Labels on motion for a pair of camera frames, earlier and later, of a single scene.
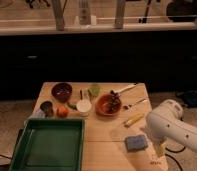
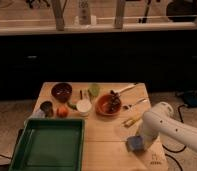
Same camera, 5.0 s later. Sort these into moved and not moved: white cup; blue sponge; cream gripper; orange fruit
Moved: cream gripper
Not moved: orange fruit; white cup; blue sponge
